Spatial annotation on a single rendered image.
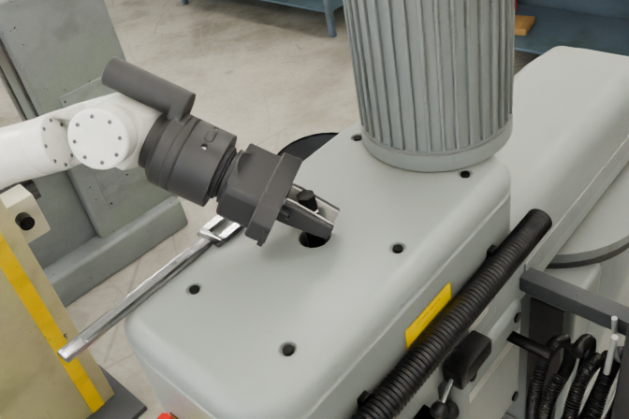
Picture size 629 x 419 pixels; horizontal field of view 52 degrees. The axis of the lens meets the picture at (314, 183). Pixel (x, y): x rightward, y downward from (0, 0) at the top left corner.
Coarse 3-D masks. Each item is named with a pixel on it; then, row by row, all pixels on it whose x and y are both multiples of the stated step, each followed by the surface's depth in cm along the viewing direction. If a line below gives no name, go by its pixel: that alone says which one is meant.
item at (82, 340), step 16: (208, 224) 79; (208, 240) 76; (224, 240) 76; (176, 256) 75; (192, 256) 75; (160, 272) 73; (176, 272) 73; (144, 288) 72; (128, 304) 70; (96, 320) 69; (112, 320) 69; (80, 336) 68; (96, 336) 67; (64, 352) 66; (80, 352) 66
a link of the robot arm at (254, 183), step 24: (192, 144) 68; (216, 144) 69; (192, 168) 68; (216, 168) 68; (240, 168) 70; (264, 168) 72; (288, 168) 73; (192, 192) 69; (216, 192) 71; (240, 192) 68; (264, 192) 69; (240, 216) 70; (264, 216) 68; (264, 240) 69
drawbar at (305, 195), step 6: (300, 192) 72; (306, 192) 72; (312, 192) 72; (300, 198) 71; (306, 198) 71; (312, 198) 71; (300, 204) 71; (306, 204) 71; (312, 204) 71; (312, 210) 72; (306, 234) 74; (312, 234) 74; (312, 240) 74; (318, 240) 74; (324, 240) 75; (312, 246) 75; (318, 246) 75
